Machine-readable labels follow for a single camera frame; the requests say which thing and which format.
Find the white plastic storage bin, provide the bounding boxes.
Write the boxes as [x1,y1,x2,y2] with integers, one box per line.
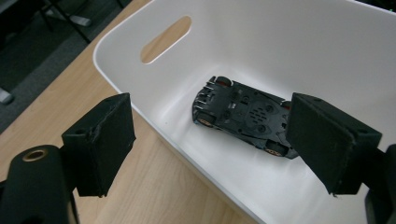
[92,0,396,224]

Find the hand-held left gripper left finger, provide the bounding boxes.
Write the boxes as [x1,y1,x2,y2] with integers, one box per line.
[61,91,137,198]

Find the black chair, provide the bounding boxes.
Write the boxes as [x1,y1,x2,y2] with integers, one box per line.
[36,0,126,45]

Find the blue toy car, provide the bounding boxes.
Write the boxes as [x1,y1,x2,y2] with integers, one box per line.
[191,75,301,161]

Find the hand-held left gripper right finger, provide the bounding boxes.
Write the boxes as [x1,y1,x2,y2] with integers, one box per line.
[285,91,384,196]

